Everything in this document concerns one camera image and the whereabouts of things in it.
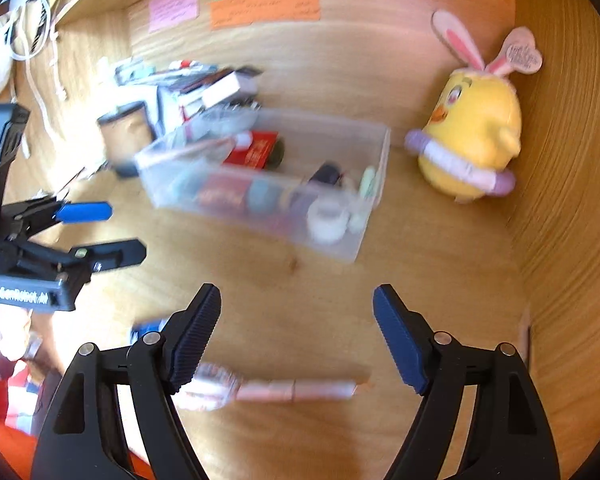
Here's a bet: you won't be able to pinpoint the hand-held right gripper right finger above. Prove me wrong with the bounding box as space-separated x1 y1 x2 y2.
372 283 561 480

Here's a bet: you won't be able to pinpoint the yellow chick plush toy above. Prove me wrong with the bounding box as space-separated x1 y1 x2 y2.
405 9 543 204

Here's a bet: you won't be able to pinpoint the dark glitter tube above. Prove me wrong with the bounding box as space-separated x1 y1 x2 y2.
310 161 343 186

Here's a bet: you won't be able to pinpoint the orange paper note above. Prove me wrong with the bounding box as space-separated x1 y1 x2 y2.
210 0 321 30

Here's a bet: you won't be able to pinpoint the red gift box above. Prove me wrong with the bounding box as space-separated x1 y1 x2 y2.
224 131 280 170

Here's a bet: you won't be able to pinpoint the pink paper note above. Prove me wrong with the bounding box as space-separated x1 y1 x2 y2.
148 0 200 33

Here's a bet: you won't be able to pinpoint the white cardboard box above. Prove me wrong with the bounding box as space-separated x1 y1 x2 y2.
201 71 243 108

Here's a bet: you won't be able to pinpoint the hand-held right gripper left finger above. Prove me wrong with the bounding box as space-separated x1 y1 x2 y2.
30 282 223 480

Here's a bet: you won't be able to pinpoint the pink tube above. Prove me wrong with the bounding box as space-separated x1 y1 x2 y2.
227 379 361 403

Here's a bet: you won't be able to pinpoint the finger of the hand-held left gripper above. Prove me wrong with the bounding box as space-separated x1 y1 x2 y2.
25 239 148 286
10 199 114 241

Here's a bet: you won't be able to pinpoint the blue and white packet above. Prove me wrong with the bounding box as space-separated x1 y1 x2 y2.
131 321 167 343

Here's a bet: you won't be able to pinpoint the clear plastic bin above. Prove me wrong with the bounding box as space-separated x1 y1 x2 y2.
135 107 392 262

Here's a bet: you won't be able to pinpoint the face-shaped mug with wooden lid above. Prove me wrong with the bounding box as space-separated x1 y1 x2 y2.
97 101 153 178

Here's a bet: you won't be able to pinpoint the stack of books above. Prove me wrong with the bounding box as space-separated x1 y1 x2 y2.
115 57 261 111

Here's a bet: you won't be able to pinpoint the pale green stick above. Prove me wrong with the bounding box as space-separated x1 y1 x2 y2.
350 166 379 233

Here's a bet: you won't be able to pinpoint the white round container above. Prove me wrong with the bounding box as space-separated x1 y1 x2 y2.
307 200 351 243

